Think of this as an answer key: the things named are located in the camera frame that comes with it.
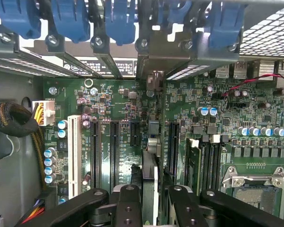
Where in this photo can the white PCI slot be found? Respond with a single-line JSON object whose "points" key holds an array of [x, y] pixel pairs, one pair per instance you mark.
{"points": [[74, 156]]}

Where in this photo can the silver slot screw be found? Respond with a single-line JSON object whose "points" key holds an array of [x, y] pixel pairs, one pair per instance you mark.
{"points": [[144, 42], [232, 47], [53, 39], [187, 44], [98, 41], [6, 37]]}

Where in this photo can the long black expansion slot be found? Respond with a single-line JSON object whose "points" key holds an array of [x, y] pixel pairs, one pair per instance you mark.
{"points": [[115, 153], [174, 146], [95, 153]]}

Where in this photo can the short black expansion slot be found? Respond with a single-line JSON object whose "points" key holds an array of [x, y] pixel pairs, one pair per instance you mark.
{"points": [[135, 133]]}

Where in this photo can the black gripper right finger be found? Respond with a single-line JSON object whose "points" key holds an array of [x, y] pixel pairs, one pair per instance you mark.
{"points": [[187, 208]]}

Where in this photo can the blue slot retention clip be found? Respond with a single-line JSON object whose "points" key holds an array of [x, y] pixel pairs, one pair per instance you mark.
{"points": [[177, 11], [224, 23], [71, 21], [16, 16], [120, 21]]}

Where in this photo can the green RAM stick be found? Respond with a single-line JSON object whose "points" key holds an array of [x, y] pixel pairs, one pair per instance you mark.
{"points": [[194, 170]]}

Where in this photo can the black white label sticker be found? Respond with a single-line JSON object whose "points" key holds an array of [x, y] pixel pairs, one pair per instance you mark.
{"points": [[123, 67]]}

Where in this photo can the metal slot cover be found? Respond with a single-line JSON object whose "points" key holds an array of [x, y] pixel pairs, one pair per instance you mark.
{"points": [[82, 65], [203, 61], [26, 63], [111, 65]]}

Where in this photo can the green motherboard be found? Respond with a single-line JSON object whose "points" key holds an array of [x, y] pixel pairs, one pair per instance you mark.
{"points": [[118, 104]]}

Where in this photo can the CPU socket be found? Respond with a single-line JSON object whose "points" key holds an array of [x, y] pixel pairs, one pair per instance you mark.
{"points": [[258, 198]]}

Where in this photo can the black open PC case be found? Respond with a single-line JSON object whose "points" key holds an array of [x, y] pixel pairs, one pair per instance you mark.
{"points": [[14, 153]]}

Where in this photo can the black RAM slot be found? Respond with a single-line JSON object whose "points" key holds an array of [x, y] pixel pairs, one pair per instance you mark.
{"points": [[220, 163], [206, 165], [214, 165]]}

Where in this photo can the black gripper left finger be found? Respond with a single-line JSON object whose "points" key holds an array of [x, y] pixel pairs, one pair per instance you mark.
{"points": [[127, 208]]}

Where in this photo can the white power connector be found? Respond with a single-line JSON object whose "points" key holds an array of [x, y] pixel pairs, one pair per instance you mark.
{"points": [[46, 113]]}

